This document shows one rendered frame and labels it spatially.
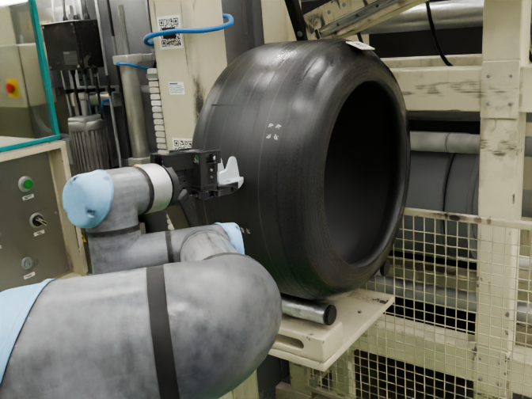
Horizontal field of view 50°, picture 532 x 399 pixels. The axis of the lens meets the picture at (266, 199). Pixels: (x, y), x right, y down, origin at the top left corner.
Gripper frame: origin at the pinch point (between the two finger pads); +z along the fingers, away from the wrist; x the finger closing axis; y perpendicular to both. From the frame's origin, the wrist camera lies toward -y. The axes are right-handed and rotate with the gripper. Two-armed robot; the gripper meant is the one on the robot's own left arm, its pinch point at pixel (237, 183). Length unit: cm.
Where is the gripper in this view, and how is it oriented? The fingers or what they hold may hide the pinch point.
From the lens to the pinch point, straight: 106.9
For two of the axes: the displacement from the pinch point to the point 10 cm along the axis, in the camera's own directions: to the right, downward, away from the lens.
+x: -8.1, -1.0, 5.8
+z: 5.8, -1.5, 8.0
